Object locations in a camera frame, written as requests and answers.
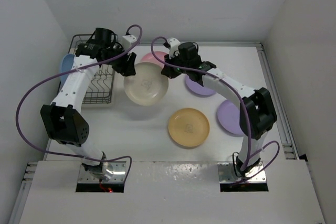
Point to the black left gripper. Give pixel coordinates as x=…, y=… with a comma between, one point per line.
x=126, y=68

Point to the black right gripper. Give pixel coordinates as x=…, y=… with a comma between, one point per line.
x=168, y=70

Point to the cream plastic plate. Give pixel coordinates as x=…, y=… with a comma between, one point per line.
x=148, y=86

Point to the purple plastic plate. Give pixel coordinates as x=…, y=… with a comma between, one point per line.
x=197, y=89
x=228, y=117

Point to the blue plastic plate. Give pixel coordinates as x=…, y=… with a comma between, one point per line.
x=65, y=65

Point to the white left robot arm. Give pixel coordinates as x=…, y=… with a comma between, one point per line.
x=62, y=118

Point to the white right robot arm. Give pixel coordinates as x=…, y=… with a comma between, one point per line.
x=257, y=113

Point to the pink plastic plate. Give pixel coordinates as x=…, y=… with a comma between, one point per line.
x=150, y=58

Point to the yellow plastic plate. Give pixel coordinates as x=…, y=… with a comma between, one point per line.
x=188, y=127

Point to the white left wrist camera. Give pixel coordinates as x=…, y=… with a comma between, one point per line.
x=127, y=41

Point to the grey wire dish rack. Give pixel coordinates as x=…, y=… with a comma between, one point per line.
x=101, y=85

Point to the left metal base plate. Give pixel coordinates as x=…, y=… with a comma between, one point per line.
x=115, y=169

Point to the metal base plate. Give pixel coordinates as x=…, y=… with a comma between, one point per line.
x=227, y=176
x=115, y=169

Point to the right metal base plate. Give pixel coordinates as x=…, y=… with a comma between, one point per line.
x=227, y=176

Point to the aluminium frame rail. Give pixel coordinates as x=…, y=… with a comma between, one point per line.
x=285, y=132

